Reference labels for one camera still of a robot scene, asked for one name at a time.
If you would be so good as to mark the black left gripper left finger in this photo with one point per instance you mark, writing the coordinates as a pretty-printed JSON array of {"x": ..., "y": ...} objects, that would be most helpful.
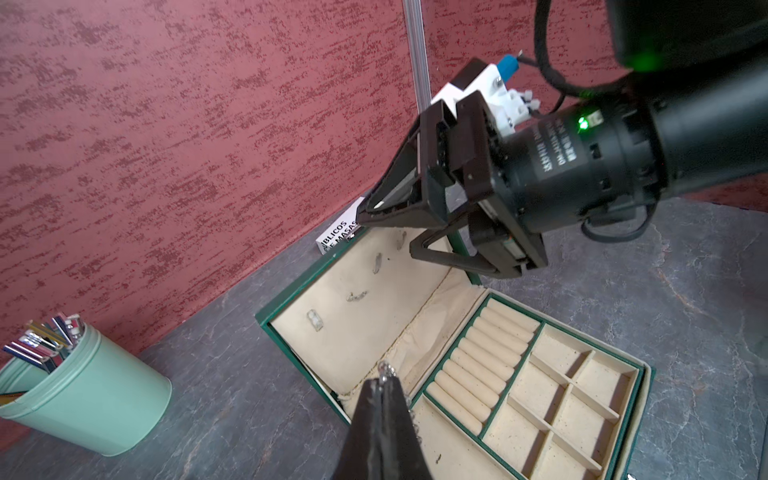
[{"x": 361, "y": 457}]

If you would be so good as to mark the mint green pencil cup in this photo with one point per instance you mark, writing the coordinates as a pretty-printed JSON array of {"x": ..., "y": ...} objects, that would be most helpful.
[{"x": 101, "y": 398}]

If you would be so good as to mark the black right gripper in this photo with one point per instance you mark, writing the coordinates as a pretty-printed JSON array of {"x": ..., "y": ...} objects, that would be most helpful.
[{"x": 591, "y": 164}]

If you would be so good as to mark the green jewelry box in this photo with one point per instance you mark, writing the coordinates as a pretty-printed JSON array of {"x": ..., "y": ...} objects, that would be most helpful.
[{"x": 496, "y": 389}]

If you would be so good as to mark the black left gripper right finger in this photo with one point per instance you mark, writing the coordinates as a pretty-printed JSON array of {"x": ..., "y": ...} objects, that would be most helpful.
[{"x": 402, "y": 457}]

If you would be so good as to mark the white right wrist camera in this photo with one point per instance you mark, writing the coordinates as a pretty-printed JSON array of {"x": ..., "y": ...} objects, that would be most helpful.
[{"x": 508, "y": 107}]

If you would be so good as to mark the white book black text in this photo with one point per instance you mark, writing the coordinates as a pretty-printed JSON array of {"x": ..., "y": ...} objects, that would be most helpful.
[{"x": 342, "y": 228}]

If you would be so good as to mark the coloured pencils bundle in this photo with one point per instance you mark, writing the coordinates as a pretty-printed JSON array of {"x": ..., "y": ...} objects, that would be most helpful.
[{"x": 46, "y": 345}]

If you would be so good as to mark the aluminium right corner post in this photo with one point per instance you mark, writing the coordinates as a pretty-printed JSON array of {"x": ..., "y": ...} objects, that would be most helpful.
[{"x": 416, "y": 38}]

